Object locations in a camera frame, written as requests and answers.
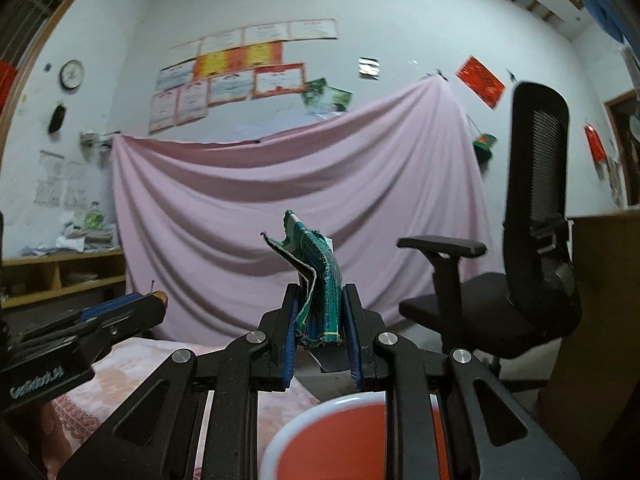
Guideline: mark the red hanging ornament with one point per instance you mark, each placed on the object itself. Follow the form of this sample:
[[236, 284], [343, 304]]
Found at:
[[595, 142]]

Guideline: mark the pink patterned tablecloth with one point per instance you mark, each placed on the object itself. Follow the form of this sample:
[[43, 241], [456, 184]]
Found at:
[[145, 355]]

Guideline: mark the pink hanging sheet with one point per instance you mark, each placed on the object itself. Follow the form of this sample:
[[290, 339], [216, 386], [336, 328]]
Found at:
[[225, 200]]

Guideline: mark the round wall clock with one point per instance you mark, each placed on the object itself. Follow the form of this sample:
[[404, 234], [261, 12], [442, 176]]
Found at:
[[72, 74]]

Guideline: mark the red wall poster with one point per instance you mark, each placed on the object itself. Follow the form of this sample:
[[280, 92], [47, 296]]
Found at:
[[480, 81]]

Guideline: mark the green hanging ornament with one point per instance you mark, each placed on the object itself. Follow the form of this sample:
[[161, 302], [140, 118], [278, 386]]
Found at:
[[484, 142]]

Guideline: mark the silver foil sheet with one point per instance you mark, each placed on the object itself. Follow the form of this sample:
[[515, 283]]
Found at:
[[369, 67]]

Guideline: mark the green packet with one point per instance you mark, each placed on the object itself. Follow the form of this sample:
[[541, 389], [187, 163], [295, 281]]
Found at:
[[320, 280]]

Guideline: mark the green wall pictures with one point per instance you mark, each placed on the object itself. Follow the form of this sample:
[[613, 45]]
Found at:
[[327, 97]]

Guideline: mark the person's left forearm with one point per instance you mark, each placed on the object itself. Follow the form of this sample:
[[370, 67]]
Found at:
[[50, 435]]

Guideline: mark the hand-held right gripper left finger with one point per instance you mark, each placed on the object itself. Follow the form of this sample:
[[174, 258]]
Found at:
[[289, 340]]

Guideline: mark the white wall calendar sheets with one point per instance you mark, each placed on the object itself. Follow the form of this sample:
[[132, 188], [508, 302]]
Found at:
[[55, 180]]

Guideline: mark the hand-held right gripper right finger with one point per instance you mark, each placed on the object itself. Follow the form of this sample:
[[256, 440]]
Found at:
[[355, 340]]

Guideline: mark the wooden door frame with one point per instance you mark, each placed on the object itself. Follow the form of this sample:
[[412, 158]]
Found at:
[[612, 125]]

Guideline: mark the blue cloth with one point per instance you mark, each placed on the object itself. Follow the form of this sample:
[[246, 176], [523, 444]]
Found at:
[[600, 0]]

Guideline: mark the black hanging wall item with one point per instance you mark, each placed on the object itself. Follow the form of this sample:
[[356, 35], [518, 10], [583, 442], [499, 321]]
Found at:
[[56, 119]]

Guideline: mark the orange bin with white rim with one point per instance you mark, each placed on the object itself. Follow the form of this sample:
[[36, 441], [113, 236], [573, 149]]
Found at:
[[340, 440]]

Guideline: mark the pile of papers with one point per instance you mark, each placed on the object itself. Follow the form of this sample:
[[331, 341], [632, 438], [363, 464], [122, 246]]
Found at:
[[85, 240]]

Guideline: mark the wooden desk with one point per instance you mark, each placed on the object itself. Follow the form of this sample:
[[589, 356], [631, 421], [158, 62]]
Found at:
[[595, 320]]

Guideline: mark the group of wall certificates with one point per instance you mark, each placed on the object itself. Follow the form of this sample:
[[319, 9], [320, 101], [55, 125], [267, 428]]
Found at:
[[225, 85]]

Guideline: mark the wooden shelf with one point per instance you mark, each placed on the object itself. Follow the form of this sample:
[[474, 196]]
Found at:
[[60, 262]]

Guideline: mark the black office chair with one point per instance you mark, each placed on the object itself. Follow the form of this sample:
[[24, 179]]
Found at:
[[540, 160]]

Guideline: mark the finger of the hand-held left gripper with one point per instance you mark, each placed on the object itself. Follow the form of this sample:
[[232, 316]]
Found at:
[[125, 325], [110, 307]]

